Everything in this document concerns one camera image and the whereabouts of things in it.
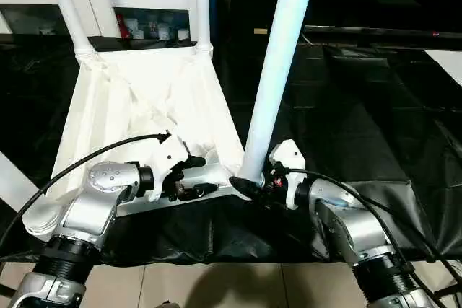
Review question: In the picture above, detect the black floor rod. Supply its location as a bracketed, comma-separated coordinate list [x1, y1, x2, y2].
[432, 284, 462, 298]

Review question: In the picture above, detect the white plastic table top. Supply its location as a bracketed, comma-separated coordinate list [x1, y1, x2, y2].
[21, 43, 253, 242]

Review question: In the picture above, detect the flat white board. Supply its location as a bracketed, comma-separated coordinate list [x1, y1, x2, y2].
[427, 50, 462, 87]

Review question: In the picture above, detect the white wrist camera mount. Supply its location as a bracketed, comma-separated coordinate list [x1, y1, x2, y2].
[146, 131, 191, 203]
[269, 139, 307, 211]

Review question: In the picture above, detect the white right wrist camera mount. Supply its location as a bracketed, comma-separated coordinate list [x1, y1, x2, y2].
[269, 139, 307, 211]

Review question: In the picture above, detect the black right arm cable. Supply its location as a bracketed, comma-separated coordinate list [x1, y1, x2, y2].
[281, 167, 462, 308]

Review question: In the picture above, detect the white plastic table leg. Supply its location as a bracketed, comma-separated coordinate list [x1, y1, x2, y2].
[239, 0, 321, 186]
[0, 151, 39, 211]
[42, 0, 97, 60]
[194, 0, 214, 55]

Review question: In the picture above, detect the small red box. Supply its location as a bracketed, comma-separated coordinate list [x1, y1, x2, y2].
[117, 14, 131, 39]

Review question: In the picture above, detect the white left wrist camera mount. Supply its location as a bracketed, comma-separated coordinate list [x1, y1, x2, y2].
[146, 131, 191, 203]

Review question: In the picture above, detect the black glossy mat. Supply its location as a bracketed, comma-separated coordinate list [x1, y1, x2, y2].
[0, 35, 462, 265]

